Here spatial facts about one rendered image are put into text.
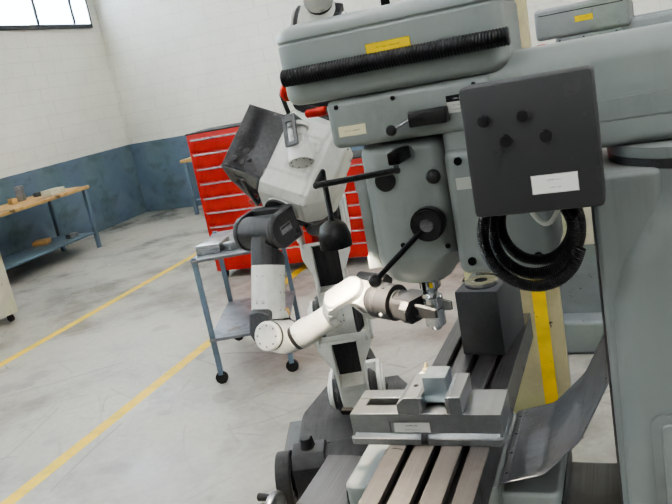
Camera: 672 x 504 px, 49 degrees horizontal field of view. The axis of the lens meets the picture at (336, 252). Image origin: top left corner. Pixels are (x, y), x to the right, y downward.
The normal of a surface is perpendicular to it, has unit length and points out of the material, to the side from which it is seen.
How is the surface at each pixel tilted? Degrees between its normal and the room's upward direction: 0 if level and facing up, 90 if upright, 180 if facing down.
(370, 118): 90
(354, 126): 90
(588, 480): 0
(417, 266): 118
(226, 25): 90
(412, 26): 90
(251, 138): 58
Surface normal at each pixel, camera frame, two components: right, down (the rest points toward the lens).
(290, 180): -0.12, -0.29
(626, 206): -0.35, 0.29
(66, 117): 0.92, -0.08
